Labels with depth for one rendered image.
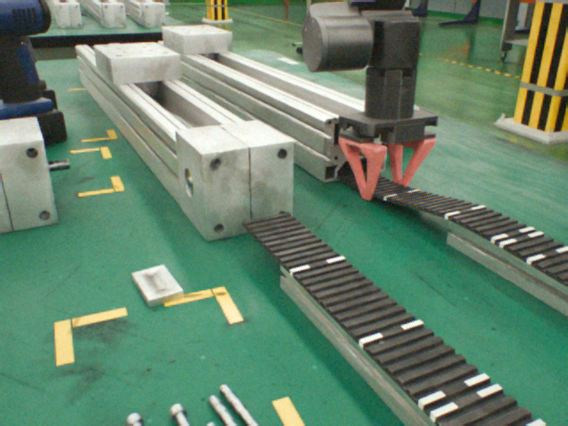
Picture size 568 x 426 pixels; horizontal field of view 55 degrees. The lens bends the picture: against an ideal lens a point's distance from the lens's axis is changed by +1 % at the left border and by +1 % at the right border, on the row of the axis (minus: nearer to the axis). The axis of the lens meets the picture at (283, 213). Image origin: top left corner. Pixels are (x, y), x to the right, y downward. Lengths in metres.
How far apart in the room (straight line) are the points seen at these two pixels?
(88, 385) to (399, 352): 0.21
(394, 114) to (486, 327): 0.27
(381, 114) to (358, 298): 0.27
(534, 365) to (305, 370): 0.16
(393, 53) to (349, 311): 0.32
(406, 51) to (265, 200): 0.22
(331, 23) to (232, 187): 0.20
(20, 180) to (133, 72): 0.35
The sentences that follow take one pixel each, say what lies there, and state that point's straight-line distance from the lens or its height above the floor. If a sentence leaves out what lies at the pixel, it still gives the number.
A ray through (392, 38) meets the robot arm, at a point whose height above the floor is 0.97.
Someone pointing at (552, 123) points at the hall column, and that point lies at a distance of 3.95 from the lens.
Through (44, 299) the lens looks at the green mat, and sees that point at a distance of 0.51.
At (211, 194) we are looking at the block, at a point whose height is 0.83.
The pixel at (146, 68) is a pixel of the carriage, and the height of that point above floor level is 0.89.
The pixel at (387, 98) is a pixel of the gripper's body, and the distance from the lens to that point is 0.62.
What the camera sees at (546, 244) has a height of 0.81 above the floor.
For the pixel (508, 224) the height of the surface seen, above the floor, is 0.81.
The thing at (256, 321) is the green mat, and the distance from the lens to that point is 0.44.
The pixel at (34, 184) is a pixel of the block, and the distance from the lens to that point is 0.62.
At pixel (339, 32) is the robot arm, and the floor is 0.98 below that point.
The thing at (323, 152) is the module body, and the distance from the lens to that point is 0.69.
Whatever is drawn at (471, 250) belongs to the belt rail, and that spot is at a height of 0.79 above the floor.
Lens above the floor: 1.04
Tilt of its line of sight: 25 degrees down
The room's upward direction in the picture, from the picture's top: straight up
